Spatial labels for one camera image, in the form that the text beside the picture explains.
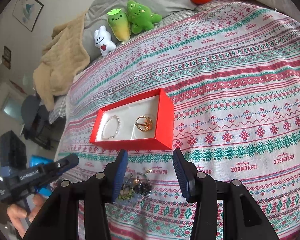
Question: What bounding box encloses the green bead bracelet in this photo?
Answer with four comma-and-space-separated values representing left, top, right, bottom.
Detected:
117, 179, 136, 201

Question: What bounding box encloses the black flower ring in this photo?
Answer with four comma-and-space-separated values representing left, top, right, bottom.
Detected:
133, 181, 152, 196

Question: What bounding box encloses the silver pearl chain bracelet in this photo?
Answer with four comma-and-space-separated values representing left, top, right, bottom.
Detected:
101, 115, 122, 141

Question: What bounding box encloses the gold ring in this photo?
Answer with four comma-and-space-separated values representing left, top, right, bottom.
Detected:
135, 115, 154, 132

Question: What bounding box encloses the red jewelry box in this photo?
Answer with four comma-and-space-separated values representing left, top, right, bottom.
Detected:
89, 88, 174, 151

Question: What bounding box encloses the left hand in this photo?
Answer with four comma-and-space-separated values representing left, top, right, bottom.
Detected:
7, 194, 46, 238

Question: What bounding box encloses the blue plastic stool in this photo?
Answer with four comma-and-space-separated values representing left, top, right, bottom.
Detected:
29, 155, 53, 198

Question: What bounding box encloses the dark office chair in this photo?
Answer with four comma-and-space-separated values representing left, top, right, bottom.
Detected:
21, 93, 58, 151

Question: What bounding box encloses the checked bed sheet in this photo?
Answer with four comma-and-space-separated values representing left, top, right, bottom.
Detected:
49, 95, 66, 124

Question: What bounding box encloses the beige blanket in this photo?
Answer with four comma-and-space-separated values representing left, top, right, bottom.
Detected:
33, 13, 90, 111

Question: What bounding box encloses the patterned handmade bed cover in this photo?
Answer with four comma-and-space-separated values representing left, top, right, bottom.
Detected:
56, 0, 300, 239

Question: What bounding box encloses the white rabbit plush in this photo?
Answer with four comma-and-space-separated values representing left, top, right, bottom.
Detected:
94, 25, 116, 57

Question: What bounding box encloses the yellow radish plush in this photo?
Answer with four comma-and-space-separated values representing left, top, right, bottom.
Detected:
107, 8, 130, 43

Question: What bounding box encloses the green tree plush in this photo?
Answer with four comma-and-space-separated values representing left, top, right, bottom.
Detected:
127, 0, 162, 34

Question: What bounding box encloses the large grey pillow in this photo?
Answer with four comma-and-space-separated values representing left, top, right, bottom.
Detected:
82, 0, 196, 61

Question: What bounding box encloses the small dark wall frame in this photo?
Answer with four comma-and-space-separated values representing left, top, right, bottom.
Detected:
1, 46, 12, 69

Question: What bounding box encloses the framed wall picture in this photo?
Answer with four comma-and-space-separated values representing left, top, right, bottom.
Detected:
12, 0, 44, 31

